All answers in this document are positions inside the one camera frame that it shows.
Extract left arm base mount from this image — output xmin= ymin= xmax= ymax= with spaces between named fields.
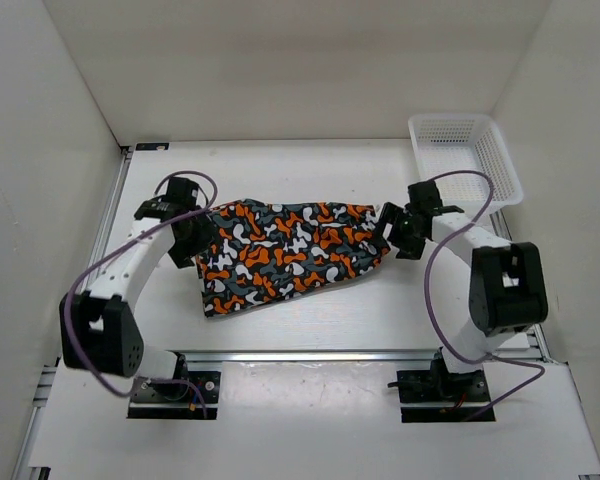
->
xmin=127 ymin=365 xmax=221 ymax=421

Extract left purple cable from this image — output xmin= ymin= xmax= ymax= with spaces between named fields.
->
xmin=62 ymin=171 xmax=219 ymax=420

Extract white plastic basket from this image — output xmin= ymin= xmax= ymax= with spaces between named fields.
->
xmin=408 ymin=113 xmax=524 ymax=215

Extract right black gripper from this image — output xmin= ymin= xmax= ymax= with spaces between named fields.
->
xmin=368 ymin=201 xmax=426 ymax=260

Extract aluminium right side rail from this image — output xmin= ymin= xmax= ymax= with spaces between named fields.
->
xmin=494 ymin=209 xmax=551 ymax=361

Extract orange camouflage shorts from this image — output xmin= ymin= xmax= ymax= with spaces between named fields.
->
xmin=196 ymin=199 xmax=390 ymax=318

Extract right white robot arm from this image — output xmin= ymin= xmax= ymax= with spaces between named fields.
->
xmin=374 ymin=180 xmax=548 ymax=400

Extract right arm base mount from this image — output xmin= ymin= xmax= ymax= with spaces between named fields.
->
xmin=387 ymin=368 xmax=496 ymax=424

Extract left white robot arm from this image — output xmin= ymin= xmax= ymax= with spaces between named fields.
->
xmin=59 ymin=170 xmax=218 ymax=400

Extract aluminium front rail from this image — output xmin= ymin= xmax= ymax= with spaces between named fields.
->
xmin=184 ymin=350 xmax=435 ymax=363

